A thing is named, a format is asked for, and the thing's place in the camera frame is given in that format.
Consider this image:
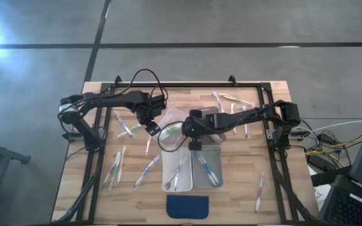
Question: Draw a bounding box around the black aluminium table frame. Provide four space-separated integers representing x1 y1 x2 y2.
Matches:
55 75 319 226

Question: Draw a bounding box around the white floor cable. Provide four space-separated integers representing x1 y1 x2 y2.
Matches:
300 119 362 132

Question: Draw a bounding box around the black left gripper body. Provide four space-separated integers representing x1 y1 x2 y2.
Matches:
135 94 167 125

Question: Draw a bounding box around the black stand leg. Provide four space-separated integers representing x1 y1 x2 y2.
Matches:
0 137 31 165

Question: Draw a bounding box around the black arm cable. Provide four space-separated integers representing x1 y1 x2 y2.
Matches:
105 68 169 103
157 121 194 153

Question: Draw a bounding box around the clear plastic bin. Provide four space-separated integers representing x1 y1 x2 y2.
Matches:
157 106 190 150

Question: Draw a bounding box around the white plastic bin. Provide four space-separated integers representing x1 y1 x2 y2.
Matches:
161 147 194 192

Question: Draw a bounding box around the pale grey plastic bin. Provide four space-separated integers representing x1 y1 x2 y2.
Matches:
192 144 224 188

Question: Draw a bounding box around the white paper sheet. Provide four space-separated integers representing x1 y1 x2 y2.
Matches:
312 184 330 207

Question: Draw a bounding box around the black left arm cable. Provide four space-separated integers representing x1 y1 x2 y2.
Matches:
105 68 169 103

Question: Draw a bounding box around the black laptop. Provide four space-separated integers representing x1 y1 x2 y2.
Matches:
318 174 362 226

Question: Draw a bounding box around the black power brick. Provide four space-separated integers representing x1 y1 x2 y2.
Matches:
308 154 329 170

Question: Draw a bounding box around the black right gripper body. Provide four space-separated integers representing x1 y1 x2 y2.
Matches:
180 116 212 151

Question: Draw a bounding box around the blue cloth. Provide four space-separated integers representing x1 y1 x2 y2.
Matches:
166 194 210 220

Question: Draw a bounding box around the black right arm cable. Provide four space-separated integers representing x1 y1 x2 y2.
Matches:
157 121 194 153

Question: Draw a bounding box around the blue white toothbrush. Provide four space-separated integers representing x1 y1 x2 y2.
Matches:
204 159 222 188
114 111 133 137
133 155 161 190
199 156 221 186
198 155 215 181

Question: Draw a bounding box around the brown translucent plastic bin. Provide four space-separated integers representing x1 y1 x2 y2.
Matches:
189 105 226 146

